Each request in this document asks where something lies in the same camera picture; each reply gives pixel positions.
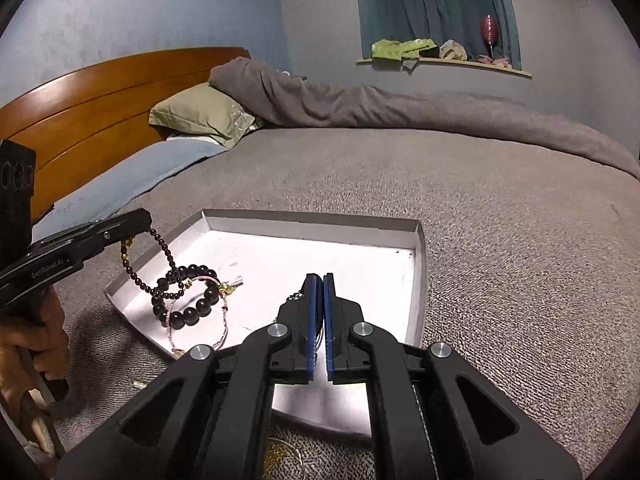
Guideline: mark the beige crumpled cloth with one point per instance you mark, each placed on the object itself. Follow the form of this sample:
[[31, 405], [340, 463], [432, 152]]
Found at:
[[452, 50]]

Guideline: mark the pink flat object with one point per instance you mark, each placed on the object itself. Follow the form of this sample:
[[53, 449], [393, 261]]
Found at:
[[497, 61]]

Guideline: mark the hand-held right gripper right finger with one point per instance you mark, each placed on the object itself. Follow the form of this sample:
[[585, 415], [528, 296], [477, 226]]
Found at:
[[330, 320]]

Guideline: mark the olive green pillow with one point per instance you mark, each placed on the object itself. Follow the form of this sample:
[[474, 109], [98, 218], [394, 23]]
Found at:
[[200, 112]]

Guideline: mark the green cloth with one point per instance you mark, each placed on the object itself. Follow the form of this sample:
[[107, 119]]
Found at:
[[395, 49]]

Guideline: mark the light blue pillow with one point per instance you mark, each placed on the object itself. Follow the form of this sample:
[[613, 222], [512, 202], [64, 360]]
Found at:
[[125, 175]]

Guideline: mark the wooden headboard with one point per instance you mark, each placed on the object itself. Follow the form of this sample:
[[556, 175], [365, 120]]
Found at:
[[100, 95]]

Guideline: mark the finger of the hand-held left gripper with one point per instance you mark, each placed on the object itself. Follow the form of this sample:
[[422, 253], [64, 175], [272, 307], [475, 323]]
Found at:
[[115, 222], [100, 247]]

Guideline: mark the shallow grey cardboard box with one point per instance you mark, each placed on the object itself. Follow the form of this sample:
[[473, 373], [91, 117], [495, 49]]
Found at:
[[300, 250]]

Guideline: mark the wooden window sill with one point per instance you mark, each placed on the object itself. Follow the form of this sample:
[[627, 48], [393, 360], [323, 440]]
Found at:
[[450, 63]]

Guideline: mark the person's left hand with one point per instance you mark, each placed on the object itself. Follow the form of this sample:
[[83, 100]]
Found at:
[[25, 350]]

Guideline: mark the blue curtain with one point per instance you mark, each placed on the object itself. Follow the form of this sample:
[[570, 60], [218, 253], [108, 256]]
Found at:
[[435, 0]]

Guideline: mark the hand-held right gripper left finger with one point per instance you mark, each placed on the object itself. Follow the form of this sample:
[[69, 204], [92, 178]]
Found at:
[[312, 320]]

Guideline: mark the grey duvet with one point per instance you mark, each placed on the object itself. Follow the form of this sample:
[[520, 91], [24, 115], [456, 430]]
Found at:
[[400, 105]]

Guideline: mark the small dark red bead strand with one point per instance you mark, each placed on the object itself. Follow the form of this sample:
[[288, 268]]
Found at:
[[161, 244]]

